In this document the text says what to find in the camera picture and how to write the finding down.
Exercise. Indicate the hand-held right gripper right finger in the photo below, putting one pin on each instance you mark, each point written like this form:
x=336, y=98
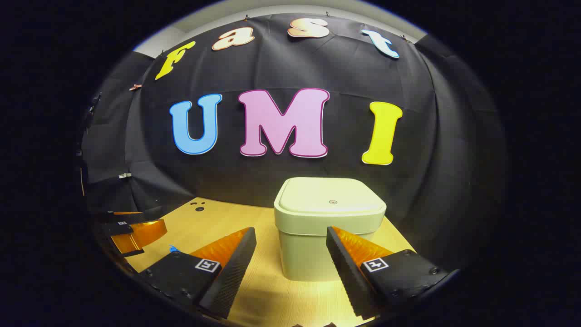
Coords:
x=345, y=272

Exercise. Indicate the pale green desktop garbage bin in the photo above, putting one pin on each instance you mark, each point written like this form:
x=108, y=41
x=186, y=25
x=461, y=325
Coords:
x=317, y=213

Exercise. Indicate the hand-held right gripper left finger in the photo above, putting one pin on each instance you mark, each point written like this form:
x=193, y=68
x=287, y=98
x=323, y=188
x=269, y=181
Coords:
x=236, y=268

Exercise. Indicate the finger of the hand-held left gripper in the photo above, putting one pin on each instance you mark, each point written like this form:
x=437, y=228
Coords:
x=140, y=234
x=122, y=216

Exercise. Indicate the wooden desktop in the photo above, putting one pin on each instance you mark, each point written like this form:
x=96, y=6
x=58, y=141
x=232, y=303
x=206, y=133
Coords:
x=218, y=222

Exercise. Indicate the copper cloth clip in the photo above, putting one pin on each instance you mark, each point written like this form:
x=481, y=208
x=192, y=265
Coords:
x=135, y=86

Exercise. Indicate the black backdrop cloth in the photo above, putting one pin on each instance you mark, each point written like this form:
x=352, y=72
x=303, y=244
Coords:
x=345, y=72

